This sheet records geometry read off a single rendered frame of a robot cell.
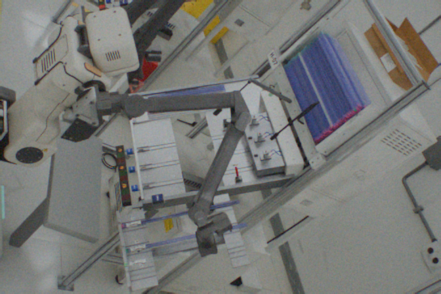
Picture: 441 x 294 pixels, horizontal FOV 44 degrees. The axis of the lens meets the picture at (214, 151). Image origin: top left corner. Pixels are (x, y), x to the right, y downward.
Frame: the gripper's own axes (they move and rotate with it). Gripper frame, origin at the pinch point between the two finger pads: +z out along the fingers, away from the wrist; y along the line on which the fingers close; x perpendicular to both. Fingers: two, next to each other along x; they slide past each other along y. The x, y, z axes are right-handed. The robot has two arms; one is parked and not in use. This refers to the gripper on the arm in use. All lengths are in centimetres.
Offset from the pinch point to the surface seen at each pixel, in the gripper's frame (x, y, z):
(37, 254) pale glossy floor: 82, 44, 62
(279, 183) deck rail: -41, 34, 25
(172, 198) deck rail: 9.2, 35.9, 19.8
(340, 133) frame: -66, 36, -5
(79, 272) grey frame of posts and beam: 62, 28, 60
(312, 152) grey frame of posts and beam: -56, 38, 10
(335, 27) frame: -86, 96, -2
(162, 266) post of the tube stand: 19.4, 7.2, 23.4
